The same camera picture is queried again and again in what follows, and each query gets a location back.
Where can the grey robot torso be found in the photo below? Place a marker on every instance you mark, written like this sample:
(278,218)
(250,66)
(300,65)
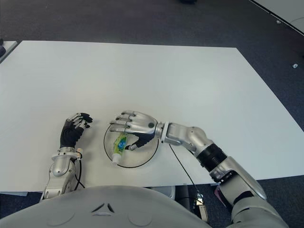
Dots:
(95,209)

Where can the small white floor object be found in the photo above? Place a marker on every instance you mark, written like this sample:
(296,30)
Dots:
(295,66)

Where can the metal bracket under table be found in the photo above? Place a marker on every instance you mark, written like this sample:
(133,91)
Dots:
(201,207)

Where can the dark object on side table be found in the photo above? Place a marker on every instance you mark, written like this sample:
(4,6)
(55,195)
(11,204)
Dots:
(2,50)

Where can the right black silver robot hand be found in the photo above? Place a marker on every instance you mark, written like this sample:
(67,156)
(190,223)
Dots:
(140,124)

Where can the white plate with black rim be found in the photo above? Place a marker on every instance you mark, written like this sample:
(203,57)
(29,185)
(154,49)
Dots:
(142,156)

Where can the grey side table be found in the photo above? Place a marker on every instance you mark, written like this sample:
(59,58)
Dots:
(9,50)

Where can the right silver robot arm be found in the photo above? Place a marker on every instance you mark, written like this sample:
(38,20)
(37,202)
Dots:
(190,136)

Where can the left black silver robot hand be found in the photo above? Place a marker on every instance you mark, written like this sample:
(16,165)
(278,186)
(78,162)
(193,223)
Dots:
(69,136)

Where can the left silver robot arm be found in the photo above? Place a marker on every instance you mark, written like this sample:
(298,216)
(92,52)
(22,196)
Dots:
(59,167)

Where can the green toothpaste tube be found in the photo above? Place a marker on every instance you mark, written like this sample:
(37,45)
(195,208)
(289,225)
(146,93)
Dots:
(120,145)

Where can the pink cardboard box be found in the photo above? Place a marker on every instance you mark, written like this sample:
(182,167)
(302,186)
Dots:
(218,193)

